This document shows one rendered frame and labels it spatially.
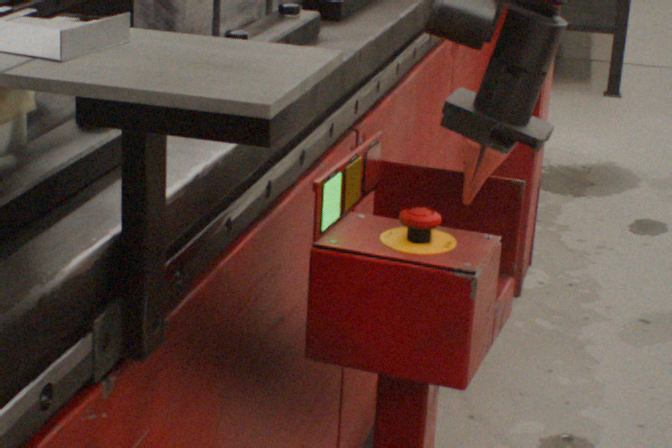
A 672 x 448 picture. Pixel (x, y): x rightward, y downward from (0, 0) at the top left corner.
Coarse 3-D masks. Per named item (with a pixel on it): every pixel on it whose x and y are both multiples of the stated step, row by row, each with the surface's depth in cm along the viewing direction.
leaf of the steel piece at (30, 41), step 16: (128, 16) 95; (0, 32) 96; (16, 32) 96; (32, 32) 96; (48, 32) 97; (64, 32) 88; (80, 32) 90; (96, 32) 92; (112, 32) 93; (128, 32) 95; (0, 48) 91; (16, 48) 91; (32, 48) 91; (48, 48) 92; (64, 48) 88; (80, 48) 90; (96, 48) 92
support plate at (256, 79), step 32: (160, 32) 100; (0, 64) 87; (32, 64) 88; (64, 64) 88; (96, 64) 89; (128, 64) 89; (160, 64) 90; (192, 64) 90; (224, 64) 91; (256, 64) 91; (288, 64) 92; (320, 64) 92; (96, 96) 84; (128, 96) 83; (160, 96) 82; (192, 96) 82; (224, 96) 82; (256, 96) 82; (288, 96) 84
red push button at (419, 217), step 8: (408, 208) 124; (416, 208) 124; (424, 208) 124; (400, 216) 123; (408, 216) 122; (416, 216) 122; (424, 216) 122; (432, 216) 122; (408, 224) 122; (416, 224) 121; (424, 224) 121; (432, 224) 122; (408, 232) 123; (416, 232) 123; (424, 232) 123; (408, 240) 123; (416, 240) 123; (424, 240) 123
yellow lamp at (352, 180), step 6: (354, 162) 129; (360, 162) 131; (348, 168) 127; (354, 168) 129; (360, 168) 131; (348, 174) 127; (354, 174) 129; (348, 180) 128; (354, 180) 130; (348, 186) 128; (354, 186) 130; (348, 192) 128; (354, 192) 130; (348, 198) 129; (354, 198) 131; (348, 204) 129
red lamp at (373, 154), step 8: (376, 144) 135; (368, 152) 133; (376, 152) 136; (368, 160) 133; (376, 160) 136; (368, 168) 134; (376, 168) 136; (368, 176) 134; (376, 176) 137; (368, 184) 135
